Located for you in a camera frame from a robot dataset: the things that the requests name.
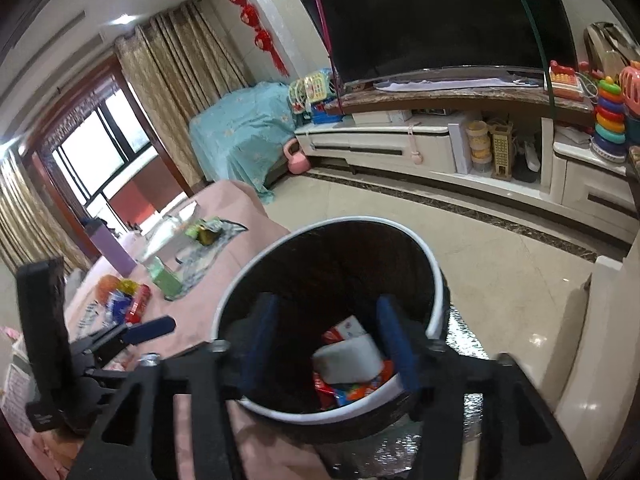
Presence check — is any pink stick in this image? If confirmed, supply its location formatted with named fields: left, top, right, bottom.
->
left=309, top=0, right=347, bottom=117

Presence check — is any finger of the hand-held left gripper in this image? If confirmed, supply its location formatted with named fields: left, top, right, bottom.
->
left=122, top=316, right=177, bottom=347

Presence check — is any white packet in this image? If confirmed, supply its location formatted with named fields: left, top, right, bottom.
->
left=312, top=335, right=386, bottom=386

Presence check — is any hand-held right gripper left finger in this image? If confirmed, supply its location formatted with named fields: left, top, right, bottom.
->
left=67, top=293, right=280, bottom=480

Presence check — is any black television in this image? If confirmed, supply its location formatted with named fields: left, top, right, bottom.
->
left=295, top=0, right=579, bottom=86

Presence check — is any pink toy basket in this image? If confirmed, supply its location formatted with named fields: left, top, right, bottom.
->
left=619, top=62, right=640, bottom=114

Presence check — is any black trash bin white rim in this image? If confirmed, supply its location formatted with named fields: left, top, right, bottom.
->
left=212, top=216, right=451, bottom=442

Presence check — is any beige patterned curtain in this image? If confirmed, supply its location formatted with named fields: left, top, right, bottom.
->
left=114, top=0, right=252, bottom=197
left=0, top=152, right=92, bottom=276

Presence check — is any pink plaid tablecloth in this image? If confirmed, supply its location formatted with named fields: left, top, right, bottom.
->
left=0, top=180, right=321, bottom=480

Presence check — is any rainbow stacking ring toy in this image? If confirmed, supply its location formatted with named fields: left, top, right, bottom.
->
left=590, top=76, right=629, bottom=164

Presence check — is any pink cabinet strap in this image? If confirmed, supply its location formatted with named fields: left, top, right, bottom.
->
left=407, top=122, right=424, bottom=167

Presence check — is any red orange snack wrapper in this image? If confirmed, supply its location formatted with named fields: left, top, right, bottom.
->
left=312, top=360, right=401, bottom=411

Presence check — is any sofa with light blue cover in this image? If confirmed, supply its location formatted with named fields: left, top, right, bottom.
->
left=189, top=81, right=302, bottom=200

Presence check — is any blue wrapper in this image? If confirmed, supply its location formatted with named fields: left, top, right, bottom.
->
left=106, top=290, right=134, bottom=322

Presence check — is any stack of yellow containers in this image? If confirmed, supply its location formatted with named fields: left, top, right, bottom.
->
left=465, top=121, right=494, bottom=175

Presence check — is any purple cup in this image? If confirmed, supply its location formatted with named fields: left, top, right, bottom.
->
left=84, top=220, right=137, bottom=272

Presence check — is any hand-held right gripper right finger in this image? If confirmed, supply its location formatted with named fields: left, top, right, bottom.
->
left=376, top=296, right=587, bottom=480

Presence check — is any colourful activity toy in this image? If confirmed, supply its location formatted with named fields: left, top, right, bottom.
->
left=288, top=71, right=346, bottom=127

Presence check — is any green hoop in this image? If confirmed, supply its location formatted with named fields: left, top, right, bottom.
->
left=502, top=0, right=558, bottom=121

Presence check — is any stack of green books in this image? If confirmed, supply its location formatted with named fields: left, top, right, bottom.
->
left=137, top=212, right=199, bottom=299

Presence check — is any pink kettlebell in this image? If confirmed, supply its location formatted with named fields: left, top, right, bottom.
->
left=283, top=140, right=311, bottom=176

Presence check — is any green snack wrapper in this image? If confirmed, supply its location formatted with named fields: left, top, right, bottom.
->
left=185, top=217, right=224, bottom=247

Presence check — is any red and white wrapper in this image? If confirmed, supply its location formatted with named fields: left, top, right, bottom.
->
left=322, top=316, right=368, bottom=346

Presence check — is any window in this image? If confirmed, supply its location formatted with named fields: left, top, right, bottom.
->
left=32, top=89, right=172, bottom=237

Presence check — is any red lantern string decoration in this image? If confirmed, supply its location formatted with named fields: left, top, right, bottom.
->
left=217, top=0, right=292, bottom=78

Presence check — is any white television cabinet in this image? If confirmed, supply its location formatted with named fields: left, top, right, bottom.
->
left=294, top=77, right=640, bottom=246

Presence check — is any white furniture edge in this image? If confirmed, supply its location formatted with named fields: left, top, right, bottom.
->
left=550, top=254, right=640, bottom=442

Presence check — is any white box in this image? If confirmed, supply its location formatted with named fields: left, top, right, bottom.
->
left=447, top=122, right=474, bottom=175

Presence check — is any silver foil mat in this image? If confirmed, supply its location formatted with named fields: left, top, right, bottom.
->
left=345, top=305, right=502, bottom=480

